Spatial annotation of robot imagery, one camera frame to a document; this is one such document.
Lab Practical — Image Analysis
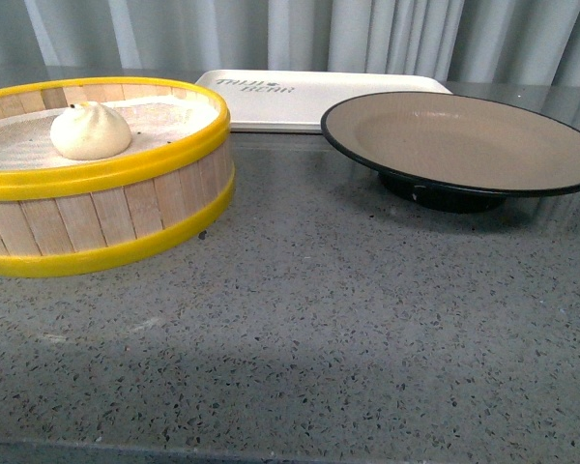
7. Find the beige plate with black rim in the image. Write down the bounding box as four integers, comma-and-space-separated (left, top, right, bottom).
321, 92, 580, 213

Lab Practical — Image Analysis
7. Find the white steamed bun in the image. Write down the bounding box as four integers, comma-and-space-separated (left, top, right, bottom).
49, 101, 131, 160

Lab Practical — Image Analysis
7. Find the white rectangular serving tray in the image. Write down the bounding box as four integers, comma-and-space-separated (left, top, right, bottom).
196, 70, 450, 134

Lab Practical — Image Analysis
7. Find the yellow-rimmed bamboo steamer basket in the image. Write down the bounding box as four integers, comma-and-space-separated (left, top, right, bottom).
0, 76, 236, 277

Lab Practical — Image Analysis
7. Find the grey pleated curtain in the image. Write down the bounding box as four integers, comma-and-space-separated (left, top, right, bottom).
0, 1, 580, 87

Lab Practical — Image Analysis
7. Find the white steamer cloth liner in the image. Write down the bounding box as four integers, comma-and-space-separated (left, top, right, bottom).
0, 96, 219, 171

